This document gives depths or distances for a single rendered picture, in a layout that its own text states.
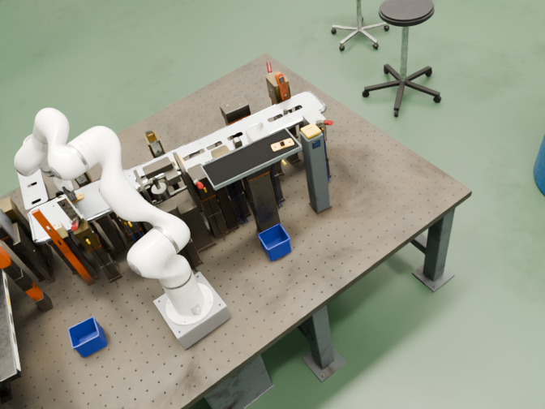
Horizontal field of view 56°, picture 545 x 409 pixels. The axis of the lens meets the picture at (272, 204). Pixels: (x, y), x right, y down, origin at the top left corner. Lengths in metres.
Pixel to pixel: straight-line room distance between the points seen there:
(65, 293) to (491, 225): 2.31
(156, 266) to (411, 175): 1.28
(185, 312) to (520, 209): 2.11
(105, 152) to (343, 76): 2.84
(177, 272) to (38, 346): 0.77
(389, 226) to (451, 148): 1.45
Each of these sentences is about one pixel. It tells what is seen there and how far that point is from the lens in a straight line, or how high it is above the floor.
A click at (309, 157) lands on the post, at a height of 1.05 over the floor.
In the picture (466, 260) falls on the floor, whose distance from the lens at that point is 3.04.
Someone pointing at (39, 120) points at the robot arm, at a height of 1.56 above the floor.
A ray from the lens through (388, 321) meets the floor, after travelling 2.80.
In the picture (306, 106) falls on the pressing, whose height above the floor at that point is 1.00.
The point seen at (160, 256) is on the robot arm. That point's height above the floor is 1.18.
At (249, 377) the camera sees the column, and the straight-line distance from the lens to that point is 2.45.
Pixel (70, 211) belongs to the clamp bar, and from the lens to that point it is 2.08.
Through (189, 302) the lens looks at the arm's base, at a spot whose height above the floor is 0.88.
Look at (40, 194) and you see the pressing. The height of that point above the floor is 1.00.
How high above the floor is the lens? 2.48
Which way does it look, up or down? 48 degrees down
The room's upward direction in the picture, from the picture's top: 13 degrees counter-clockwise
